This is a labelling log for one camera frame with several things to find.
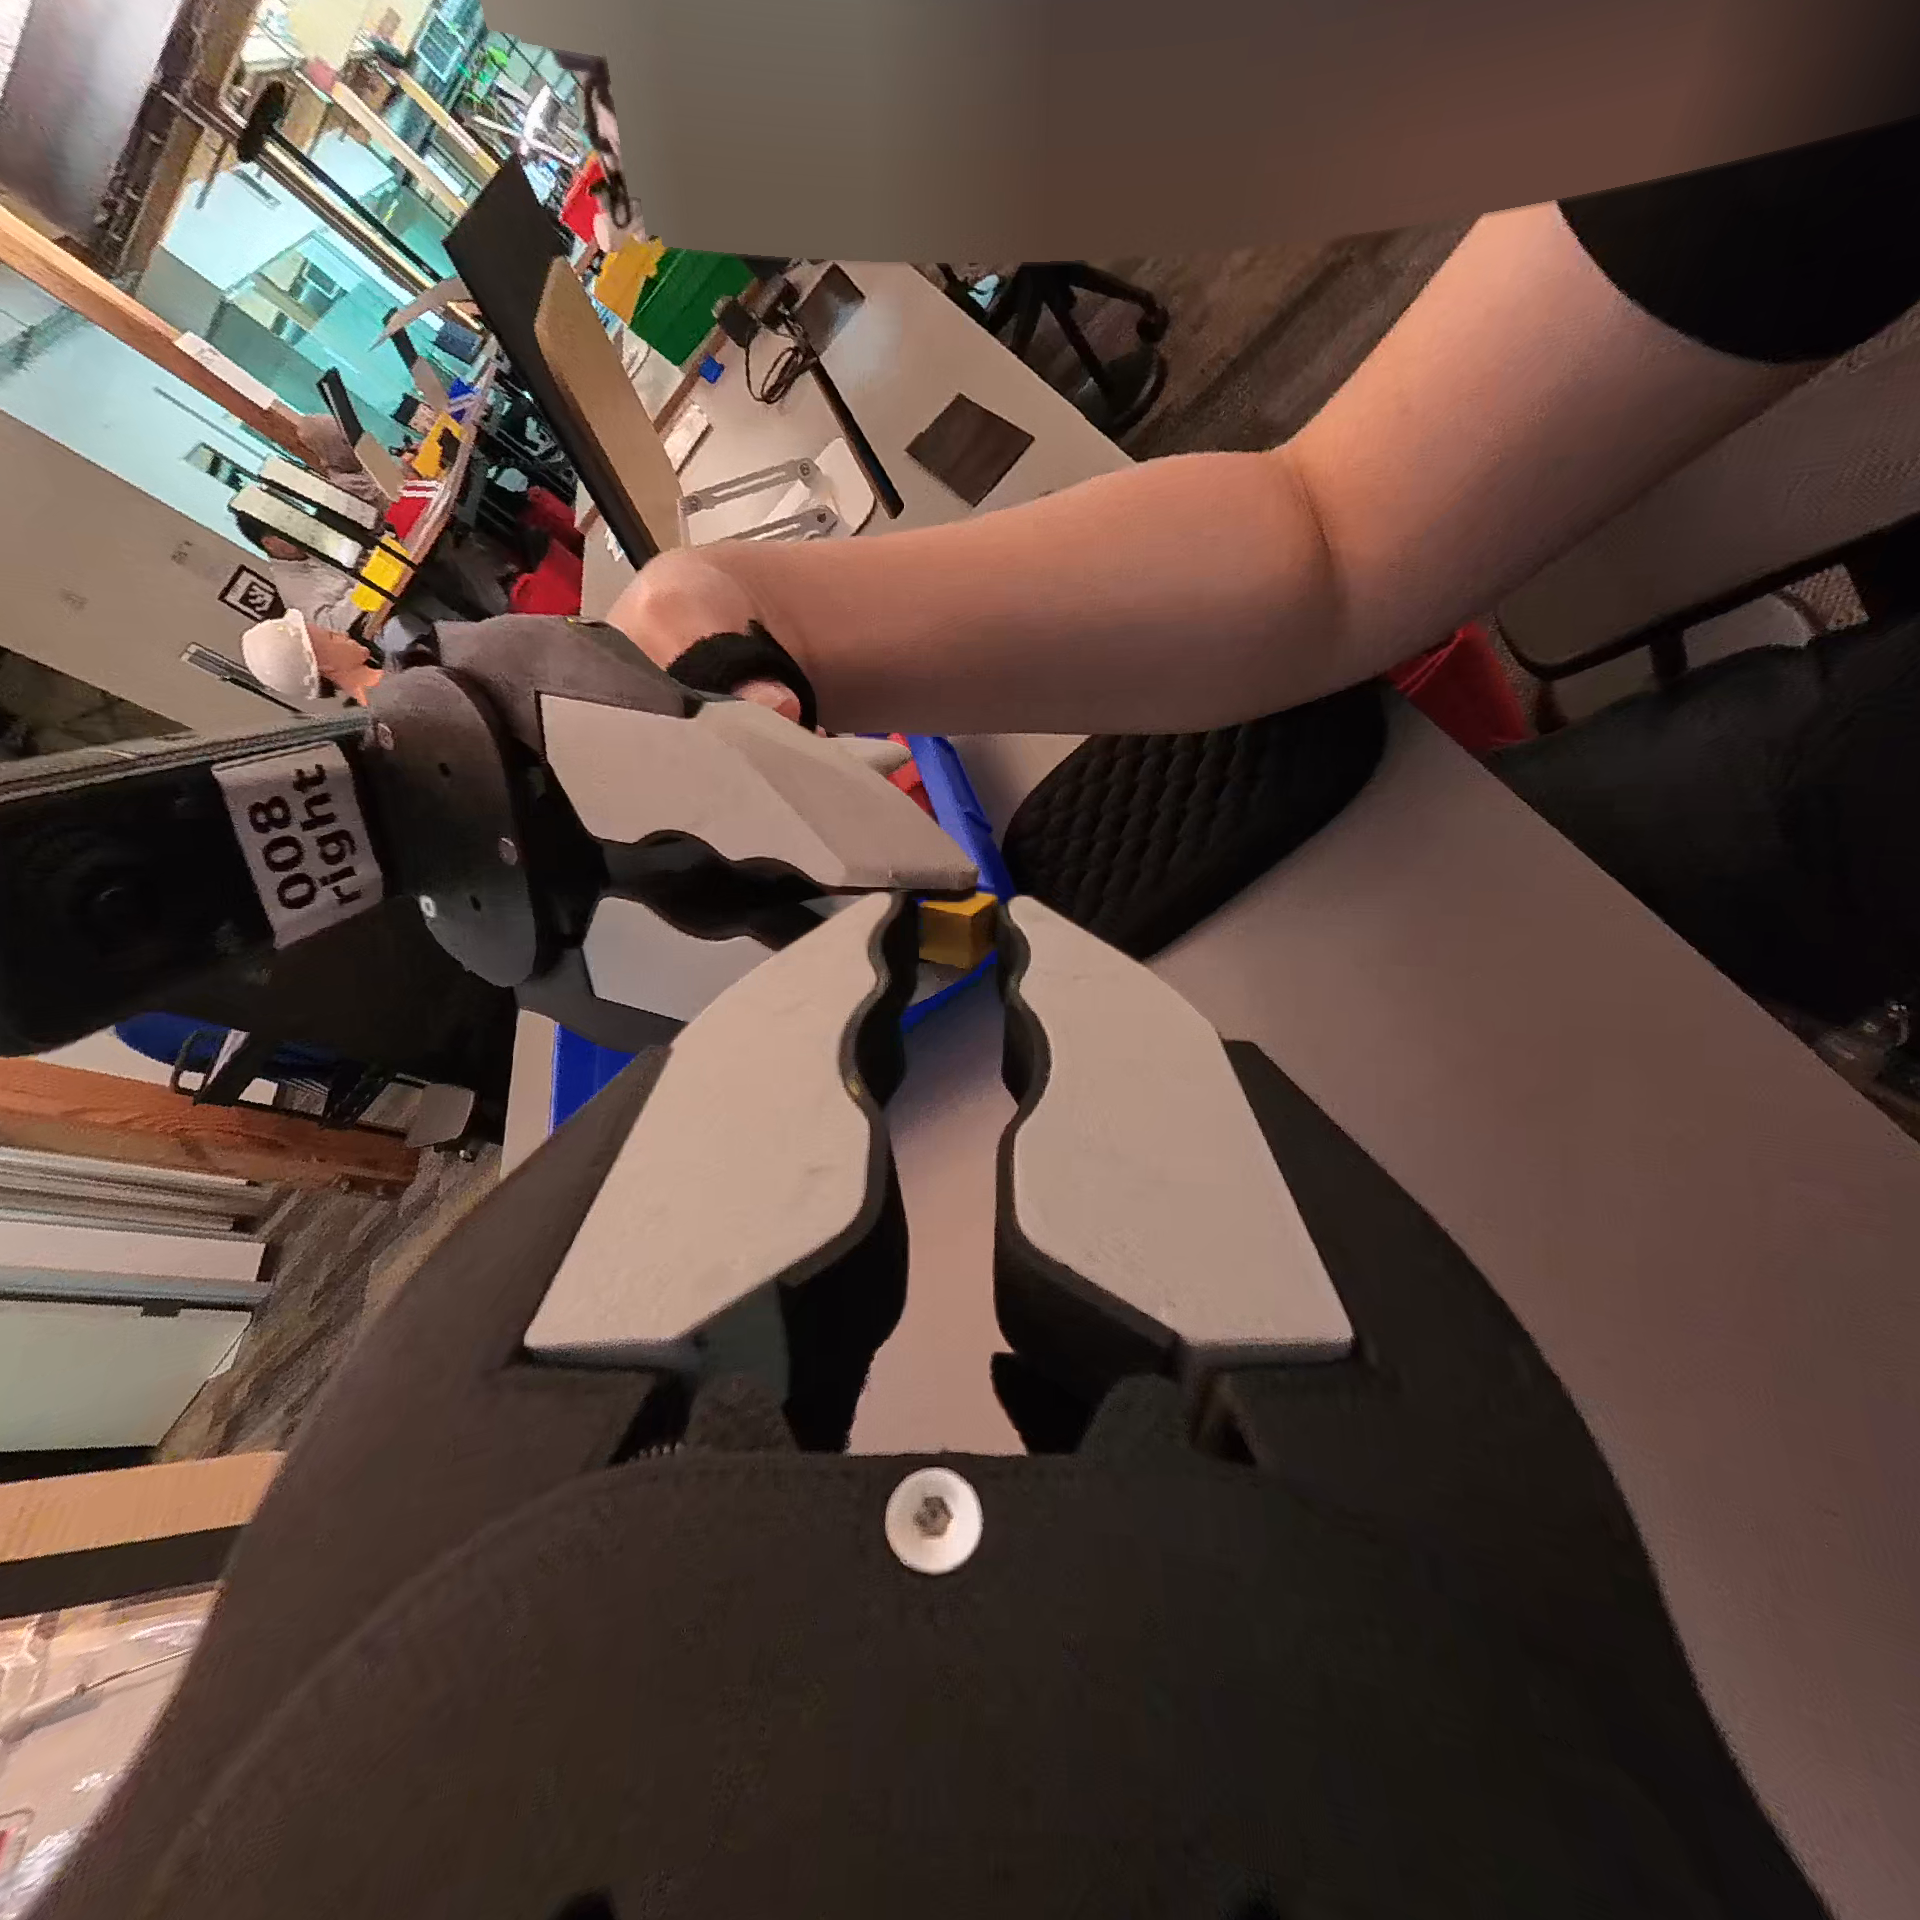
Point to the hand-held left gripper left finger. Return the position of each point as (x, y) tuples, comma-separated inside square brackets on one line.
[(722, 1171)]

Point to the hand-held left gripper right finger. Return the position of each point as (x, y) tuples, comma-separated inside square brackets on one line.
[(1155, 1171)]

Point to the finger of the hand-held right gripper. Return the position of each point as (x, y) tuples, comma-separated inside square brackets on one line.
[(646, 968), (705, 779)]

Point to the blue plastic bin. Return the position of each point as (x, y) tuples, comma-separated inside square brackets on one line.
[(961, 809)]

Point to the yellow block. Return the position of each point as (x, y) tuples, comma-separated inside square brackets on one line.
[(957, 930)]

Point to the person's right forearm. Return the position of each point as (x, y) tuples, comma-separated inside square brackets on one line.
[(1125, 586)]

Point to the person's right hand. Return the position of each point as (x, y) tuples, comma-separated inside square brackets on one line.
[(691, 592)]

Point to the small black white marker tag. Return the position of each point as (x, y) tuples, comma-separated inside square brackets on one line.
[(254, 592)]

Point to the black mesh office chair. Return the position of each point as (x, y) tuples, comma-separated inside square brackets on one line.
[(1202, 818)]

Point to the black rod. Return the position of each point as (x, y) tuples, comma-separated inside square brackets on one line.
[(857, 435)]

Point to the dark square mat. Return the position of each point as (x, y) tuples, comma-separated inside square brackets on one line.
[(971, 451)]

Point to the green plastic bin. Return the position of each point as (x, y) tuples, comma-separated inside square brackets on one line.
[(694, 300)]

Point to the yellow plastic bin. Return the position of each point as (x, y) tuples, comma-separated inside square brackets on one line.
[(628, 277)]

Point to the red plastic bin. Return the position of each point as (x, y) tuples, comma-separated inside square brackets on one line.
[(1463, 681), (593, 196)]

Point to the black swivel chair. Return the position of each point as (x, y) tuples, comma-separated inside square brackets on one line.
[(1103, 352)]

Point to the black padded chair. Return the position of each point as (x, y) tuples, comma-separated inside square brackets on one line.
[(1724, 809)]

